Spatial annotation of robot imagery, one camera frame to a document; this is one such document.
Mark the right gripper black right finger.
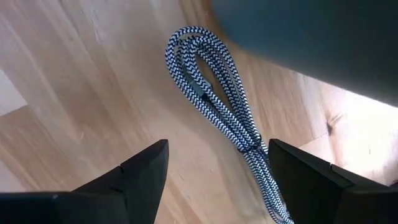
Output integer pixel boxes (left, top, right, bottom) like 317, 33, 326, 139
268, 138, 398, 224

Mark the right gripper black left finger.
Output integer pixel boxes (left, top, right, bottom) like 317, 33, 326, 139
0, 139, 170, 224

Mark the black white braided cable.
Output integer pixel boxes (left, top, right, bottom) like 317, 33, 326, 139
164, 26, 295, 224

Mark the dark blue-teal plastic bin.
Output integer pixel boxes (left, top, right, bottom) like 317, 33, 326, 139
211, 0, 398, 108

